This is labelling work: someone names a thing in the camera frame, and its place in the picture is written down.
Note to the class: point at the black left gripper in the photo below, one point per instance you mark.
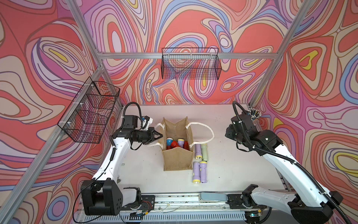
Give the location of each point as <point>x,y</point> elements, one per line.
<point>150,132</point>

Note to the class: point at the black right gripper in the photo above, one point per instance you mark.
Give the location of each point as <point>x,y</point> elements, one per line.
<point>229,130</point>

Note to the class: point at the blue flashlight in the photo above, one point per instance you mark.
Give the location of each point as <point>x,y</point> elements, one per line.
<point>169,141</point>

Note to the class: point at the red white flashlight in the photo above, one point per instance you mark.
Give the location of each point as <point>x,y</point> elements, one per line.
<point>174,144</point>

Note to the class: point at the purple flashlight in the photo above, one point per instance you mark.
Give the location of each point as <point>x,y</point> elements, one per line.
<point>196,173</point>
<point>181,142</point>
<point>198,152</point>
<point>203,172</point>

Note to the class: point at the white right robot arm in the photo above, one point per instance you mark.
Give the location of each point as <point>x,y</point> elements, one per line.
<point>312,203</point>

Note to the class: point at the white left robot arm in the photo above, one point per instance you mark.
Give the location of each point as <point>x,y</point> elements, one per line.
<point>102,195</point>

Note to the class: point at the metal cup with pencils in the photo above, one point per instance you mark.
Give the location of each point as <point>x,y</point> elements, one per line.
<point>254,113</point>

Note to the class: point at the green flashlight upper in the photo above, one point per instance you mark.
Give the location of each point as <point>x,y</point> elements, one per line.
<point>204,150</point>

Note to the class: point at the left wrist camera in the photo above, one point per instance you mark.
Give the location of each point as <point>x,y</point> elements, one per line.
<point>136,122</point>

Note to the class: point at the black wire basket left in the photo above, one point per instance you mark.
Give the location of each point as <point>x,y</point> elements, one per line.
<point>89,113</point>

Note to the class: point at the black wire basket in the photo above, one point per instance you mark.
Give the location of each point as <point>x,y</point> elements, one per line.
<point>89,113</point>
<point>183,63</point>

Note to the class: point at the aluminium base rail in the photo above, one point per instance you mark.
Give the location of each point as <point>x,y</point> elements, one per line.
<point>188,208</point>

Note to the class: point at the black wire basket back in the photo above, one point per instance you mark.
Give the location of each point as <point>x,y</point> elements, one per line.
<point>183,63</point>

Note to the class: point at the aluminium frame post left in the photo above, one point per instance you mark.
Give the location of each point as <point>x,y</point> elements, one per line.
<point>79,19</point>

